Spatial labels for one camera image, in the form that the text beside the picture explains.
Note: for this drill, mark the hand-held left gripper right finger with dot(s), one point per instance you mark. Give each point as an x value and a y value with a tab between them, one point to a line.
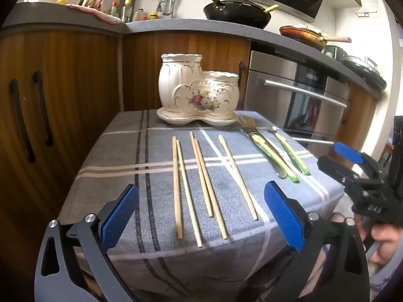
285	217

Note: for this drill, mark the cream floral ceramic utensil holder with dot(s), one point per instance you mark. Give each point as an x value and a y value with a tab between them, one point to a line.
179	85

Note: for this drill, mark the hanging metal kitchen tool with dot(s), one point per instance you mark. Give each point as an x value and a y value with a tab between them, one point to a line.
162	1
172	1

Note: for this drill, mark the grey speckled countertop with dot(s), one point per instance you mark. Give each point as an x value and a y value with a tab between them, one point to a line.
176	25

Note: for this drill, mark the grey striped tablecloth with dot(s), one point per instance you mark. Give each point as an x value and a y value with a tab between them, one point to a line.
126	151

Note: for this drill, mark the black wok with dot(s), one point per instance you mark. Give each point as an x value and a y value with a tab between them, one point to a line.
236	14

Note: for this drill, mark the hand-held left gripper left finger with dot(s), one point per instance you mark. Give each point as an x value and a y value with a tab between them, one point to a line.
119	217

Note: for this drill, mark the red cap sauce bottle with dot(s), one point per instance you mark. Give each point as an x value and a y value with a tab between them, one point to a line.
115	9

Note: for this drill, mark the white cloth with red edge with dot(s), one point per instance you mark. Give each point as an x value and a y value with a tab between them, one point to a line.
97	14

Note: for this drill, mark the stainless steel oven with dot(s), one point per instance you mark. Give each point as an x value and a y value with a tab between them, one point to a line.
299	78

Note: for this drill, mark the yellow cap clear bottle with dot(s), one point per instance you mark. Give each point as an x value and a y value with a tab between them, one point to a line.
127	11

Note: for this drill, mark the metal wall rack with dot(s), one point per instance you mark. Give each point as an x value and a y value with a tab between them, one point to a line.
366	14

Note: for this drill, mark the wooden chopstick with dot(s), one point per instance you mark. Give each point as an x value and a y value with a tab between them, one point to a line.
211	192
201	176
177	188
188	192
237	176

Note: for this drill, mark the brown frying pan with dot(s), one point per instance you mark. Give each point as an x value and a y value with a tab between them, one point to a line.
302	36

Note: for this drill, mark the person's right hand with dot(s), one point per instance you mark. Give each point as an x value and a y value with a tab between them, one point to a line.
382	239

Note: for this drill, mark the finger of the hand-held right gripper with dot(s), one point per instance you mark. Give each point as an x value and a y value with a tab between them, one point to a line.
348	152
337	170

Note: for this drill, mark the wooden cabinet side panel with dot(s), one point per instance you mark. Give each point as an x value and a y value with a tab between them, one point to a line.
360	116

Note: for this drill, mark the dark cooking pot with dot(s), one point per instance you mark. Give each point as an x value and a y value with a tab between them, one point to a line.
335	53

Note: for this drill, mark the flower shaped spoon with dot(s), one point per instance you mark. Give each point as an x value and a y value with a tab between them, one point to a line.
292	154

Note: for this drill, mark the yellow lid jar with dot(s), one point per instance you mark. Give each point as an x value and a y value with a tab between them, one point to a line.
153	15

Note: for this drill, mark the white plastic jug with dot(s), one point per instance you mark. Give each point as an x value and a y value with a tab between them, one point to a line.
140	15

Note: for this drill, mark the grey lidded pot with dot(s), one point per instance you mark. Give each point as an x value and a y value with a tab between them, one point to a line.
362	70

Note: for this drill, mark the cream ceramic drip tray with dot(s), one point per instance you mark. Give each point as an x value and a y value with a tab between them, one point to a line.
189	120

